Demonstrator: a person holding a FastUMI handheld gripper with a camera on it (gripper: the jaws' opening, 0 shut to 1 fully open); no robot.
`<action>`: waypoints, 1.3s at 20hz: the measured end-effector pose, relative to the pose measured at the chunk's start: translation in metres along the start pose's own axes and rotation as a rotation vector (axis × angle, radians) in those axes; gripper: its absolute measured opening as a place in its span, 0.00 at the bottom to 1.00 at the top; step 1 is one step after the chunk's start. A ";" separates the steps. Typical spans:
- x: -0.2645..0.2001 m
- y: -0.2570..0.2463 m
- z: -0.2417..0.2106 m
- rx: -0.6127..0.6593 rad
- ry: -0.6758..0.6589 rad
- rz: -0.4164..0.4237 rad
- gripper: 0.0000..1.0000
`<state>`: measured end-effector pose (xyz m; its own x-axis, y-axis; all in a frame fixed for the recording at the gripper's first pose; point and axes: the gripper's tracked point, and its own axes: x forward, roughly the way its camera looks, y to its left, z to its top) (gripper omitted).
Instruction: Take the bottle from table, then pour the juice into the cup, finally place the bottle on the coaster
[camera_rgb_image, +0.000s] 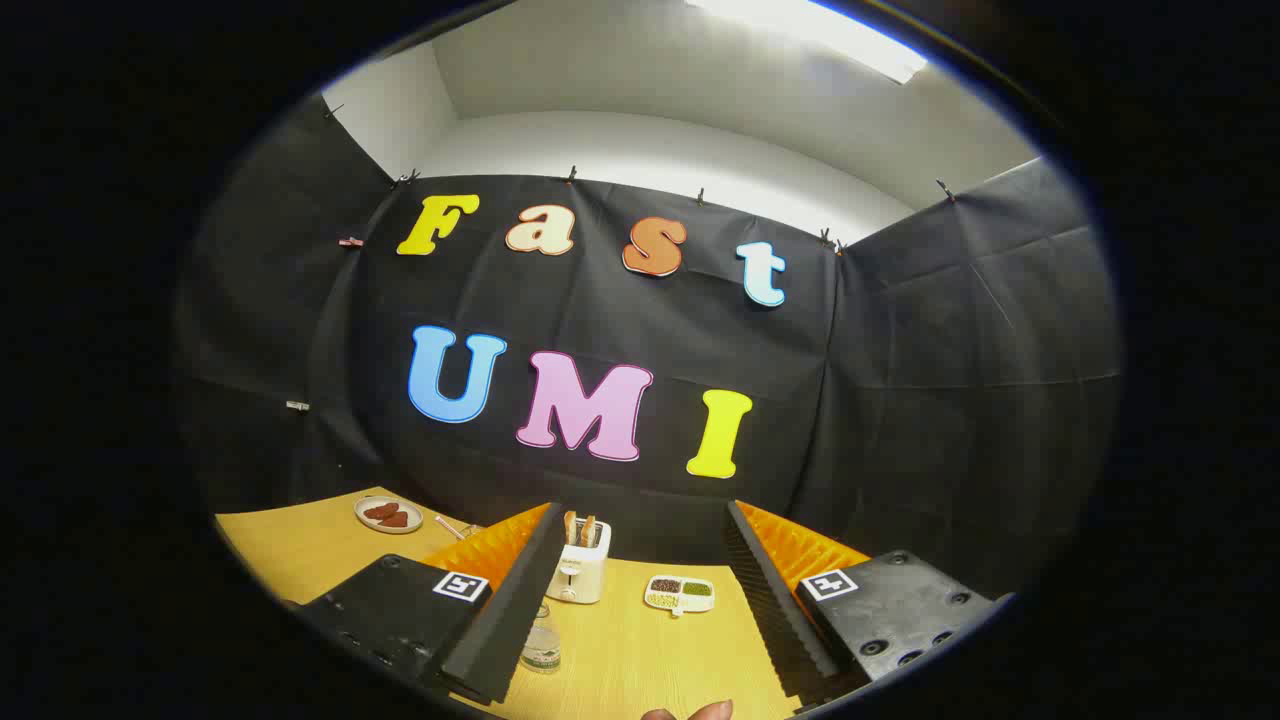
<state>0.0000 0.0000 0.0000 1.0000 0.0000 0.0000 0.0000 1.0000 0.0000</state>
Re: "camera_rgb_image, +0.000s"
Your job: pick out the white toaster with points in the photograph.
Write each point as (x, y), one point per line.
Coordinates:
(578, 572)

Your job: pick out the red striped straw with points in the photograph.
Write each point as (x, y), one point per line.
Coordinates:
(449, 526)

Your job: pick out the toast slice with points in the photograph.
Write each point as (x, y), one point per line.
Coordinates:
(570, 527)
(589, 530)

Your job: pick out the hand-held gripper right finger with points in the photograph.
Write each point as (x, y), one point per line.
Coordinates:
(775, 610)

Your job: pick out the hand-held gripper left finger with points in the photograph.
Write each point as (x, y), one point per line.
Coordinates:
(505, 610)

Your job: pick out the clear plastic juice bottle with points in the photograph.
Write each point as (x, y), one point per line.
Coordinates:
(541, 650)

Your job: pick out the white divided dish with beans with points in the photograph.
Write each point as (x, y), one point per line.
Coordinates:
(680, 595)

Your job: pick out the black backdrop cloth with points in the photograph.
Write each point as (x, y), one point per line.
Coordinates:
(600, 310)

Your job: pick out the wooden table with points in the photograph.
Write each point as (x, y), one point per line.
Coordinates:
(640, 660)

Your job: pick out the small white round plate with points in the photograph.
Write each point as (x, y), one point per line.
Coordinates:
(365, 522)

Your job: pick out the brown cookie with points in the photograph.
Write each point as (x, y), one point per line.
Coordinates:
(380, 510)
(395, 520)

